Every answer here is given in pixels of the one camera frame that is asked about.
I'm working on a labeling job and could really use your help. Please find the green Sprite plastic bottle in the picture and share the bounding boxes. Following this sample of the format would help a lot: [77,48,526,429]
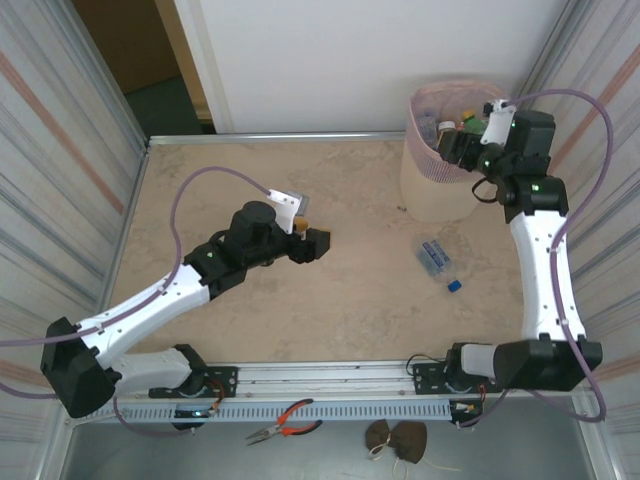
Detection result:
[458,110,489,134]

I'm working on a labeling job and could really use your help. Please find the blue label bottle white cap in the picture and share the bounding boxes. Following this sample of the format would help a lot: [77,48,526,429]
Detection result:
[418,107,439,146]

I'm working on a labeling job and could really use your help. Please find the pink mesh waste bin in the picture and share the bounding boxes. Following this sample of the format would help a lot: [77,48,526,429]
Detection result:
[399,82,509,224]

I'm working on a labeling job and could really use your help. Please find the crushed clear bottle blue cap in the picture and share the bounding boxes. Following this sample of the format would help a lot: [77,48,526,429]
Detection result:
[412,237,463,294]

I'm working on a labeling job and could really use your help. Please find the brown cloth pouch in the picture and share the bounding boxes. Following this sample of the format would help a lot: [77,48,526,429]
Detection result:
[392,420,429,464]
[363,418,396,451]

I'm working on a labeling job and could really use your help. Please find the brown cloth bundle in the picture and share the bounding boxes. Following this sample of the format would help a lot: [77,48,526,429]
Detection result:
[367,432,461,476]

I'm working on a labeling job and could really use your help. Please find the brown wooden door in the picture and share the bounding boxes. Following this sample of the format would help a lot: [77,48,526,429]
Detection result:
[72,0,211,121]

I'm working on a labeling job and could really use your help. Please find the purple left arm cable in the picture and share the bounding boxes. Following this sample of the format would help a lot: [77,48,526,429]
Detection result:
[0,167,274,437]

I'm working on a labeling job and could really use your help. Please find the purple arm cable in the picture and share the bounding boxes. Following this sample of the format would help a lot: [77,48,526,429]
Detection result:
[0,167,274,437]
[457,88,614,430]

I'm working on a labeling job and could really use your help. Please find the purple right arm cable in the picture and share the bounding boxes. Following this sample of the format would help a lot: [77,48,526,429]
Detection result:
[457,88,614,430]

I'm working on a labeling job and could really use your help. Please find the aluminium mounting rail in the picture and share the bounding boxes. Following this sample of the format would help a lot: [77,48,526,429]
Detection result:
[99,357,601,404]

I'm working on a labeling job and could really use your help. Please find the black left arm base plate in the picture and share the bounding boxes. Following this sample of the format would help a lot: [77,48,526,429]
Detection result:
[148,365,239,400]

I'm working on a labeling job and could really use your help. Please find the grey slotted cable duct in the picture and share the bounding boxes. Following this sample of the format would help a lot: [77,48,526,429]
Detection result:
[94,401,454,424]

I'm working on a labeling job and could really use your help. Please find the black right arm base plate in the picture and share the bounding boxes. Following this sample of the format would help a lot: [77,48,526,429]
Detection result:
[410,360,504,396]

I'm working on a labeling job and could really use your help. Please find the orange handled pliers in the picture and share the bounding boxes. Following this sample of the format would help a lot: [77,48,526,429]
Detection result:
[244,398,324,447]

